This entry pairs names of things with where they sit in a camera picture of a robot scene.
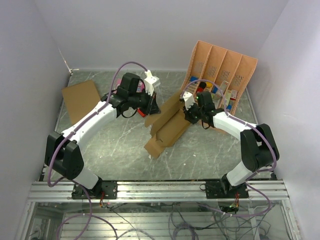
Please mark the orange plastic file organizer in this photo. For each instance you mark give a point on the orange plastic file organizer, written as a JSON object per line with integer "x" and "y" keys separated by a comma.
{"x": 218, "y": 64}

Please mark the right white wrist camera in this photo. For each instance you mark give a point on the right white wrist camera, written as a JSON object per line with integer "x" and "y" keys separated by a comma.
{"x": 188, "y": 100}

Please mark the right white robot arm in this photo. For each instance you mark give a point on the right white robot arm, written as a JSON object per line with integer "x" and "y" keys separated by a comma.
{"x": 257, "y": 144}

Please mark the red block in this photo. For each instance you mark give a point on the red block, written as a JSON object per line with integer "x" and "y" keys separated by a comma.
{"x": 200, "y": 89}
{"x": 141, "y": 113}

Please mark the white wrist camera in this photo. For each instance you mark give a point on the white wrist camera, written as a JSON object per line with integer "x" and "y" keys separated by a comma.
{"x": 188, "y": 100}
{"x": 150, "y": 82}

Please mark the aluminium mounting rail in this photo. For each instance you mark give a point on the aluminium mounting rail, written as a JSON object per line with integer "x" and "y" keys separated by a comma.
{"x": 167, "y": 191}

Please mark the pink sticker sheet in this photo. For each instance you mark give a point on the pink sticker sheet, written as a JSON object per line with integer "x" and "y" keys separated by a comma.
{"x": 130, "y": 86}

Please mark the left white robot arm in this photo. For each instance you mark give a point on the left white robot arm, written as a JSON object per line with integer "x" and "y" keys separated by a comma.
{"x": 63, "y": 150}

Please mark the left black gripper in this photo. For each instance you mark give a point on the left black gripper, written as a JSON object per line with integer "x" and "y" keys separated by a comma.
{"x": 153, "y": 108}

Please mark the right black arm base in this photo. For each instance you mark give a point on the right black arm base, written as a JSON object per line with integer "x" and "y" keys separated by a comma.
{"x": 214, "y": 189}

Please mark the blue block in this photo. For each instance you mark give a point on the blue block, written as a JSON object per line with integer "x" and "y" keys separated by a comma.
{"x": 193, "y": 78}

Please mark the white card box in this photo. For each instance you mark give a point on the white card box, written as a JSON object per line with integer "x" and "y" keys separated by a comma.
{"x": 222, "y": 89}

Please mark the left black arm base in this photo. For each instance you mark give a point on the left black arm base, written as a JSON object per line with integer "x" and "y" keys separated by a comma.
{"x": 103, "y": 190}

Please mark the closed brown cardboard box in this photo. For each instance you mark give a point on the closed brown cardboard box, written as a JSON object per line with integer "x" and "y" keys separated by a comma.
{"x": 80, "y": 99}

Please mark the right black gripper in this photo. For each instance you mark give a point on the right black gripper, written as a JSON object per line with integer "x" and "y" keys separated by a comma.
{"x": 187, "y": 116}

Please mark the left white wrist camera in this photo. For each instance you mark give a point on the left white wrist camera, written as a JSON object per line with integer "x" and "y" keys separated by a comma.
{"x": 150, "y": 82}

